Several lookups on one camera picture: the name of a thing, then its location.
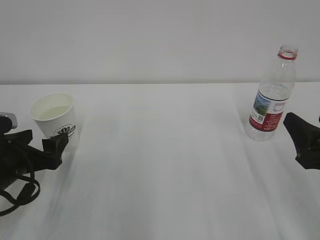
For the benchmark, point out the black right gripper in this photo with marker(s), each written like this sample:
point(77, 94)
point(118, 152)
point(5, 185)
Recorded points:
point(306, 140)

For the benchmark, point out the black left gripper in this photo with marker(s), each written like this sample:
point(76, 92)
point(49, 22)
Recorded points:
point(18, 158)

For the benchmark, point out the white paper cup green logo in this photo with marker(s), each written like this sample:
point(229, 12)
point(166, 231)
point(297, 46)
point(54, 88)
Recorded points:
point(55, 114)

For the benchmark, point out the clear plastic water bottle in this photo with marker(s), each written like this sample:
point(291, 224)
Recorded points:
point(274, 90)

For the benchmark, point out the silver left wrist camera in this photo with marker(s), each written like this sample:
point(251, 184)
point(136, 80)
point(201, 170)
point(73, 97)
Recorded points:
point(8, 121)

